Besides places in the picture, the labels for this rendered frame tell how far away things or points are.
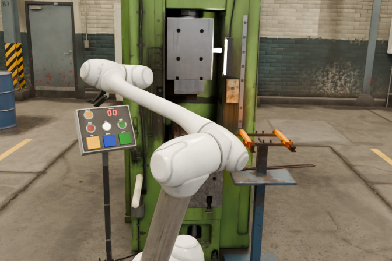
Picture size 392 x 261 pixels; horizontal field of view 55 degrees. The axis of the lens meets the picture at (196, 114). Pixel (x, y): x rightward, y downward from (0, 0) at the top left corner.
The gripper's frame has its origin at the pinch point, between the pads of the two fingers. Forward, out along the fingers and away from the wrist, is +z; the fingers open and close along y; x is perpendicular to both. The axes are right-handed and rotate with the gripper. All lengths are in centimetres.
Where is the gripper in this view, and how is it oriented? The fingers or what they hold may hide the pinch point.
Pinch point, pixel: (91, 87)
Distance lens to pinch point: 188.9
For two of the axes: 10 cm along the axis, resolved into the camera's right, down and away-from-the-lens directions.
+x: -6.6, -2.4, -7.1
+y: 1.1, -9.7, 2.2
